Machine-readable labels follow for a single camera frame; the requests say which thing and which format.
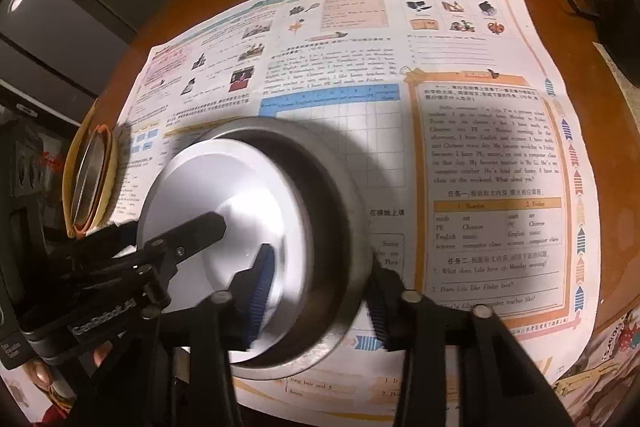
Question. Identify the shallow metal plate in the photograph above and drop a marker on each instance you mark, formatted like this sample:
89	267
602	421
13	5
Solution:
90	177

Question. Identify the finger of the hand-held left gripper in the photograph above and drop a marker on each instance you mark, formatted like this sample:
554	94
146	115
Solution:
105	244
200	232

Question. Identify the grey refrigerator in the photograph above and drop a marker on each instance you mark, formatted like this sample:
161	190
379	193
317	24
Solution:
75	7

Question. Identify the printed newspaper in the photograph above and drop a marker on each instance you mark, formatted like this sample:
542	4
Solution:
475	107

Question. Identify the yellow plastic plate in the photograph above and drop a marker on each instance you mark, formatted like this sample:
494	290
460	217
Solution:
111	177

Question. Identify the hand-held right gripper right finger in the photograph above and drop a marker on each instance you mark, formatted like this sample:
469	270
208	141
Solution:
378	317

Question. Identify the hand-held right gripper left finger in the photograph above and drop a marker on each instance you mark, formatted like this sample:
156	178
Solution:
261	292

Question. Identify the metal bowl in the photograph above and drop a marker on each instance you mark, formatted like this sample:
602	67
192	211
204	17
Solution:
330	227

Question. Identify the person's left hand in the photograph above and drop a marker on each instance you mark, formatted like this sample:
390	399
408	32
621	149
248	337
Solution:
40	377

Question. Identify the patterned cloth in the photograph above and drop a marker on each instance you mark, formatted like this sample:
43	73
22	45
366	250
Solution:
600	357

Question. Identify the plain white bowl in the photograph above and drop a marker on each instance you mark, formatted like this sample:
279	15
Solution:
245	227

